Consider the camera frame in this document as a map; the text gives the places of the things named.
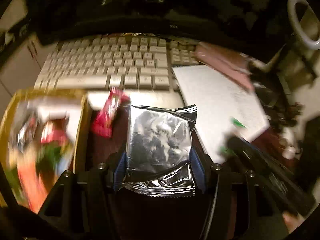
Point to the silver foil snack packet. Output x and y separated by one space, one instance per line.
157 140

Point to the shallow cardboard box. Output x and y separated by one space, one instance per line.
80 120

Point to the orange snack bag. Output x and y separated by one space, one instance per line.
35 192

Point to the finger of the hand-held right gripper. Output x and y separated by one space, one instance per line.
245 151

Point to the white paper notepad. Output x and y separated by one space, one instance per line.
220 100

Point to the maroon tablecloth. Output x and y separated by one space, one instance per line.
100 150

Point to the small red snack packet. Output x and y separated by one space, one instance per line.
110 115

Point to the black handheld device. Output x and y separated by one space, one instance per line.
282 105

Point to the green triangular snack packet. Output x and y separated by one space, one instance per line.
53 155

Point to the white computer keyboard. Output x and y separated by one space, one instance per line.
112 62

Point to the small white bottle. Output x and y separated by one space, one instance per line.
290 152

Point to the pink pouch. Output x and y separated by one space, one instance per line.
225 65

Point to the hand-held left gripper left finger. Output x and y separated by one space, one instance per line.
120 167

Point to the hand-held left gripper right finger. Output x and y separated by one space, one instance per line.
198 167

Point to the black computer monitor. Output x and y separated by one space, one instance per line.
150 5

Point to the white kitchen cabinets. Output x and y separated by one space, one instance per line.
15 70

